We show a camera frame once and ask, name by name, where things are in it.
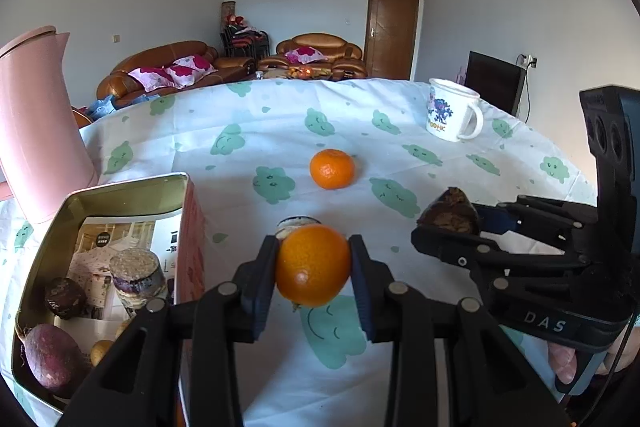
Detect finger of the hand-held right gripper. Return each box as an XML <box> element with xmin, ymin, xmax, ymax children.
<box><xmin>411</xmin><ymin>219</ymin><xmax>591</xmax><ymax>273</ymax></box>
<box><xmin>472</xmin><ymin>195</ymin><xmax>598</xmax><ymax>248</ymax></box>

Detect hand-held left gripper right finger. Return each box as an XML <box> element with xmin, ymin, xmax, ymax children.
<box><xmin>348</xmin><ymin>234</ymin><xmax>571</xmax><ymax>427</ymax></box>

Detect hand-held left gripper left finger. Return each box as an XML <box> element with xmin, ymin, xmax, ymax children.
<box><xmin>65</xmin><ymin>234</ymin><xmax>281</xmax><ymax>427</ymax></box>

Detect smooth orange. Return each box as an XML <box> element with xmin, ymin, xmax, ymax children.
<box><xmin>275</xmin><ymin>224</ymin><xmax>352</xmax><ymax>308</ymax></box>

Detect pink tin box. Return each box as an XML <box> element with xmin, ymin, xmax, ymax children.
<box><xmin>9</xmin><ymin>173</ymin><xmax>208</xmax><ymax>427</ymax></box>

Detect small tan potato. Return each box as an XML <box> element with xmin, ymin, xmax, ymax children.
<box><xmin>90</xmin><ymin>339</ymin><xmax>117</xmax><ymax>368</ymax></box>

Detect purple sweet potato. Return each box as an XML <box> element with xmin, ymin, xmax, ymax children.
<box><xmin>15</xmin><ymin>323</ymin><xmax>88</xmax><ymax>393</ymax></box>

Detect person's right hand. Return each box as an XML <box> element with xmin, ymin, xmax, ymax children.
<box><xmin>546</xmin><ymin>338</ymin><xmax>580</xmax><ymax>387</ymax></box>

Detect small dark jar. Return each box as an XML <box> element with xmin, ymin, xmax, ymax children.
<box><xmin>276</xmin><ymin>215</ymin><xmax>323</xmax><ymax>240</ymax></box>

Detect layered cake cup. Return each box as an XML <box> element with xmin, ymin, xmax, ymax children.
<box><xmin>109</xmin><ymin>248</ymin><xmax>168</xmax><ymax>310</ymax></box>

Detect dimpled tangerine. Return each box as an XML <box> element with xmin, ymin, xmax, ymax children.
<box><xmin>309</xmin><ymin>148</ymin><xmax>357</xmax><ymax>191</ymax></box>

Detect white floral mug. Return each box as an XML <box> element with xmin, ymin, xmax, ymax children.
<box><xmin>426</xmin><ymin>78</ymin><xmax>485</xmax><ymax>142</ymax></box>

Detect black television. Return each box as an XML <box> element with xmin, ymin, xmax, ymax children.
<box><xmin>465</xmin><ymin>51</ymin><xmax>526</xmax><ymax>118</ymax></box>

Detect brown wooden door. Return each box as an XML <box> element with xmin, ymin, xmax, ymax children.
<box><xmin>364</xmin><ymin>0</ymin><xmax>421</xmax><ymax>81</ymax></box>

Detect pink floral pillow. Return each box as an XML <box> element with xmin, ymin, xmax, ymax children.
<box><xmin>164</xmin><ymin>53</ymin><xmax>217</xmax><ymax>88</ymax></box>
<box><xmin>127</xmin><ymin>66</ymin><xmax>173</xmax><ymax>92</ymax></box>
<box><xmin>284</xmin><ymin>47</ymin><xmax>325</xmax><ymax>64</ymax></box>

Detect brown leather armchair sofa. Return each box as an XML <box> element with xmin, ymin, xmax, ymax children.
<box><xmin>257</xmin><ymin>33</ymin><xmax>368</xmax><ymax>81</ymax></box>

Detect blue denim cloth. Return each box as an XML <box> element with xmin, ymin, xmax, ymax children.
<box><xmin>85</xmin><ymin>99</ymin><xmax>118</xmax><ymax>120</ymax></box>

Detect stacked dark chairs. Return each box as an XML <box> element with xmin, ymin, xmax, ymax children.
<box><xmin>222</xmin><ymin>13</ymin><xmax>271</xmax><ymax>59</ymax></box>

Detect long brown leather sofa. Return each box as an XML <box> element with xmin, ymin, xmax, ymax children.
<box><xmin>96</xmin><ymin>40</ymin><xmax>258</xmax><ymax>110</ymax></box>

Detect pink kettle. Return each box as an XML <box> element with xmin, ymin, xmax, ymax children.
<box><xmin>0</xmin><ymin>25</ymin><xmax>100</xmax><ymax>225</ymax></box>

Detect tall brown vase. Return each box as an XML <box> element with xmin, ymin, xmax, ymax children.
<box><xmin>221</xmin><ymin>1</ymin><xmax>236</xmax><ymax>58</ymax></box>

